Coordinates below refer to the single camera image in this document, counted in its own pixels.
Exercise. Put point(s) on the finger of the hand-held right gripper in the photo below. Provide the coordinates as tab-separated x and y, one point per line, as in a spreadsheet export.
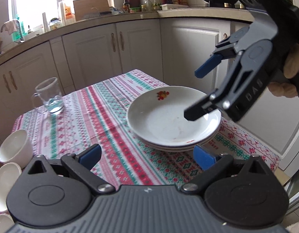
198	110
207	66

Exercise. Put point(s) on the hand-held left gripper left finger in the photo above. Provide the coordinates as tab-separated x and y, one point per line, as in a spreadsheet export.
90	156

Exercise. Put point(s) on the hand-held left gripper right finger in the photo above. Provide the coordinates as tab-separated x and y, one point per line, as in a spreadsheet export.
204	157

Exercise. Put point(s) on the plain white bowl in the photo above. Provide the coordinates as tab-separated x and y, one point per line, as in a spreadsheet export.
1	223
16	148

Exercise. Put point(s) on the white bowl with pink flowers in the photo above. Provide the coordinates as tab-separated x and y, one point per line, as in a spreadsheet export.
3	187

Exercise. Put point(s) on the person's right hand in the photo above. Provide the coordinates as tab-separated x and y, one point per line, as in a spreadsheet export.
295	63

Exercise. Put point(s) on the striped patterned tablecloth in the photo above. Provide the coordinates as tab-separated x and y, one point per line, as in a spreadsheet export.
103	116

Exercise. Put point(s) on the white plastic tray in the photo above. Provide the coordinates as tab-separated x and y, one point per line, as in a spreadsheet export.
175	6

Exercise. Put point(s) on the clear glass mug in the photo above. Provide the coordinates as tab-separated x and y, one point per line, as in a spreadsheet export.
51	97

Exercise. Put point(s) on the green labelled bottle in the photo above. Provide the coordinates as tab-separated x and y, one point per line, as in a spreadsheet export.
156	3

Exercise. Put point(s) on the stone kitchen countertop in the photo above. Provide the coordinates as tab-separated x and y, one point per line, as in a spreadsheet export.
139	15

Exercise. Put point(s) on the clear glass bottle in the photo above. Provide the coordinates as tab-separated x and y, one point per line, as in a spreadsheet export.
148	4

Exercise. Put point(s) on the dark sauce bottle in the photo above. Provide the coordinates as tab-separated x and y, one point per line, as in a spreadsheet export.
126	4

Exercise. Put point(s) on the brown cardboard box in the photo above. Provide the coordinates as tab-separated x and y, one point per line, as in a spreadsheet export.
91	7

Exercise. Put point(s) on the glass storage jar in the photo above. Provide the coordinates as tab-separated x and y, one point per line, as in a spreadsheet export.
54	24

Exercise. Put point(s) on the green soap bottle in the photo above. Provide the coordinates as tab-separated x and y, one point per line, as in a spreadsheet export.
14	36

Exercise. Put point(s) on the metal sink faucet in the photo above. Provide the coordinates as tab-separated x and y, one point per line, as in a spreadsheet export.
21	30

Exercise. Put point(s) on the orange labelled bottle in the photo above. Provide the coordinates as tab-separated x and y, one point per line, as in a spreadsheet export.
69	12

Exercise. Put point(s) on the white dishcloth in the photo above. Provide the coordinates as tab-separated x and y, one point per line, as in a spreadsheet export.
10	28

